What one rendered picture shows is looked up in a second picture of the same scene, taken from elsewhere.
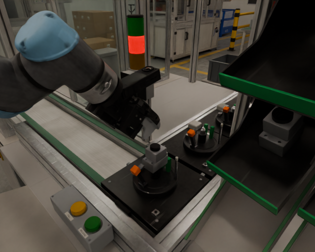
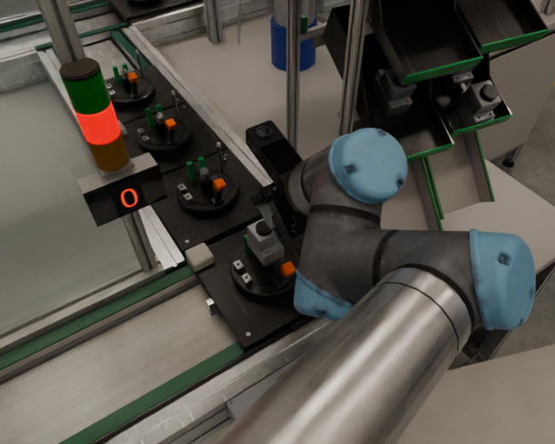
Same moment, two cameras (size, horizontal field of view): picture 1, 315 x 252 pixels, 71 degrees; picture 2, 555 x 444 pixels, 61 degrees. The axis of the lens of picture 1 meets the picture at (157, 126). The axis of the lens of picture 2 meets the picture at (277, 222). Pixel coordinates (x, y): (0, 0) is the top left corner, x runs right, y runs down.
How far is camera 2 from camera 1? 67 cm
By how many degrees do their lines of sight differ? 58
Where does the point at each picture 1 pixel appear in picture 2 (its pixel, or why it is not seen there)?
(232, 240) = (397, 212)
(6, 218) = not seen: outside the picture
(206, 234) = not seen: hidden behind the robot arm
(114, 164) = (174, 337)
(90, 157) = (132, 382)
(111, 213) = (310, 337)
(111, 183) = (254, 330)
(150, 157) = (271, 243)
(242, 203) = not seen: hidden behind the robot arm
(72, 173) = (193, 404)
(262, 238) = (409, 186)
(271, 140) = (402, 104)
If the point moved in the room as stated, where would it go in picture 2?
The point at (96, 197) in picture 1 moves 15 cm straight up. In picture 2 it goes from (269, 360) to (266, 316)
